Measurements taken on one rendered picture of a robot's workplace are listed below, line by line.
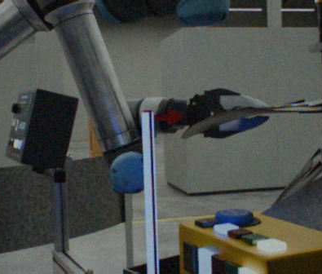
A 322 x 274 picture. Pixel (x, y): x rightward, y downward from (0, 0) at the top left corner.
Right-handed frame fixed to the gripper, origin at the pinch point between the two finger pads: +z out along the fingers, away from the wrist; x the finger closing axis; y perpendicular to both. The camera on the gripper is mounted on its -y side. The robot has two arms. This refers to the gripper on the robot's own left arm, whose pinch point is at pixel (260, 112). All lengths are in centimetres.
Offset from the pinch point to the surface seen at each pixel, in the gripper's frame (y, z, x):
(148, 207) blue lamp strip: -22.9, -9.6, 15.8
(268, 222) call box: -37.4, 13.0, 14.8
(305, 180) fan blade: 10.7, 5.5, 12.3
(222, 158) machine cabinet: 574, -239, 9
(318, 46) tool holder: -0.4, 10.1, -10.9
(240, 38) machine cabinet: 577, -215, -154
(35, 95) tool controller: 6, -58, -6
